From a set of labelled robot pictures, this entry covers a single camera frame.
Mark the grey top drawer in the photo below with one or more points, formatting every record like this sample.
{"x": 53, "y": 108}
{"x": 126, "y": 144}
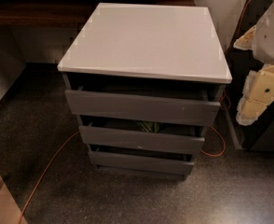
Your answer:
{"x": 146, "y": 108}

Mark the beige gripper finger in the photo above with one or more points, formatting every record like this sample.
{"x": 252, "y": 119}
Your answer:
{"x": 257, "y": 95}
{"x": 245, "y": 42}

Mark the grey drawer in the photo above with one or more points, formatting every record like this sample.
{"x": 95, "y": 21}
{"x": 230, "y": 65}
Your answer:
{"x": 146, "y": 108}
{"x": 141, "y": 160}
{"x": 125, "y": 133}

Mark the grey drawer cabinet white top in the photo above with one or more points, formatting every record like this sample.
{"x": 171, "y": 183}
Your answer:
{"x": 159, "y": 51}

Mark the wooden board corner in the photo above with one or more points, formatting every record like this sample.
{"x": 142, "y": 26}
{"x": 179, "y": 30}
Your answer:
{"x": 9, "y": 211}

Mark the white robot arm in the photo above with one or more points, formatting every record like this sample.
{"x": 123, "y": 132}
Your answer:
{"x": 263, "y": 40}

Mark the green jalapeno chip bag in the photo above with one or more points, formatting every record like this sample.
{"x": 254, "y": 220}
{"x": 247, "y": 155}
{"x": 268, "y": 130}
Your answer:
{"x": 149, "y": 127}

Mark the grey bottom drawer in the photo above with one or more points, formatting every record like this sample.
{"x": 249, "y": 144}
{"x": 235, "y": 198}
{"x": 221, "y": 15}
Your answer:
{"x": 141, "y": 160}

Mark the dark wooden shelf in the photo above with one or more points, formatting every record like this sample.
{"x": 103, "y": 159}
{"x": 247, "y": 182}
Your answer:
{"x": 63, "y": 13}

